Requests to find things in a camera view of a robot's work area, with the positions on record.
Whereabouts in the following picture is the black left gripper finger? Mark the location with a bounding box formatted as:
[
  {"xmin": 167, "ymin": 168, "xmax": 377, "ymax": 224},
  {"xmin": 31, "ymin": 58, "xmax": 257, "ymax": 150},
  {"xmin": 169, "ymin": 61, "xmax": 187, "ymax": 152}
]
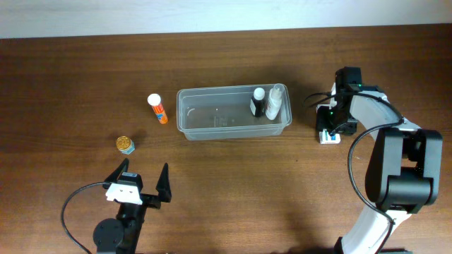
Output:
[
  {"xmin": 104, "ymin": 158, "xmax": 129, "ymax": 184},
  {"xmin": 156, "ymin": 163, "xmax": 172, "ymax": 202}
]

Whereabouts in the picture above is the white Panadol medicine box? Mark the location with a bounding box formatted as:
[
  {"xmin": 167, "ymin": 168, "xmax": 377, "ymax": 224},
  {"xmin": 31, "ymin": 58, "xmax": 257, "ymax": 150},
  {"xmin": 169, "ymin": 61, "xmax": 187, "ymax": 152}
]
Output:
[{"xmin": 319, "ymin": 129, "xmax": 341, "ymax": 145}]

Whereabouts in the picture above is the white calamine lotion bottle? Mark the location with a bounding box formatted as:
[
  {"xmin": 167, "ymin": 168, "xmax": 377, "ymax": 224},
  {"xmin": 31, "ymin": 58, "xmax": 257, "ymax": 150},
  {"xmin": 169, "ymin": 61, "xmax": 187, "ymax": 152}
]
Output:
[{"xmin": 266, "ymin": 83, "xmax": 285, "ymax": 121}]

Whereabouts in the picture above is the dark brown syrup bottle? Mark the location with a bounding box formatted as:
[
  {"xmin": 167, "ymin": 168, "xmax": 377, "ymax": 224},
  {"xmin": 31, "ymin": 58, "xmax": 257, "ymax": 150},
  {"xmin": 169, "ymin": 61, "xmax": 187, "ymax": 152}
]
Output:
[{"xmin": 250, "ymin": 87, "xmax": 265, "ymax": 117}]

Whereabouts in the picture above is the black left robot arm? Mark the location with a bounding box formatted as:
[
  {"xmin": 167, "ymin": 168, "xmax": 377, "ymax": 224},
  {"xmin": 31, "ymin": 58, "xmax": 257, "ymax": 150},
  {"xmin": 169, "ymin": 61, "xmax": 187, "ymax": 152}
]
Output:
[{"xmin": 93, "ymin": 159, "xmax": 172, "ymax": 254}]

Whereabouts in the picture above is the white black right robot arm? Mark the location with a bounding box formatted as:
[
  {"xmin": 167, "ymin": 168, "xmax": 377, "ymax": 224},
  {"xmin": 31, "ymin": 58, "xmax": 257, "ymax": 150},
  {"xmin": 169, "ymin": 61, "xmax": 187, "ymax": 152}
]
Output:
[{"xmin": 313, "ymin": 67, "xmax": 443, "ymax": 253}]

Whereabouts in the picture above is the clear plastic container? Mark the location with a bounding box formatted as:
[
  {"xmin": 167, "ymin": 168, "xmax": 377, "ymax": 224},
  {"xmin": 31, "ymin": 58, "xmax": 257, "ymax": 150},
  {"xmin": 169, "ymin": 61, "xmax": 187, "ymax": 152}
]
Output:
[{"xmin": 177, "ymin": 84, "xmax": 292, "ymax": 140}]

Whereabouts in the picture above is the small gold-lid jar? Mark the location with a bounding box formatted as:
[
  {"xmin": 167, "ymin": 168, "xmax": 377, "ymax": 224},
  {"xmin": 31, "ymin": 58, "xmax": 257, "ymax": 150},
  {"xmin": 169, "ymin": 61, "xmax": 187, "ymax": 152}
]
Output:
[{"xmin": 116, "ymin": 136, "xmax": 135, "ymax": 155}]

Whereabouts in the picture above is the orange effervescent tablet tube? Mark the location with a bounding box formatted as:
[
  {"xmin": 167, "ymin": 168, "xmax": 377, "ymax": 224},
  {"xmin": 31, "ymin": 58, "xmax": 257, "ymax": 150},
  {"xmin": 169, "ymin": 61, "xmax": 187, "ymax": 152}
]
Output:
[{"xmin": 147, "ymin": 93, "xmax": 168, "ymax": 124}]

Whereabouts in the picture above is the black left camera cable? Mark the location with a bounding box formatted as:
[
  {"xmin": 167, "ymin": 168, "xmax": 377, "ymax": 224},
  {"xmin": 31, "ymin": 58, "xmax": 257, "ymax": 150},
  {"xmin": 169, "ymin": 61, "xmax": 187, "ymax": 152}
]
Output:
[{"xmin": 60, "ymin": 181, "xmax": 107, "ymax": 254}]

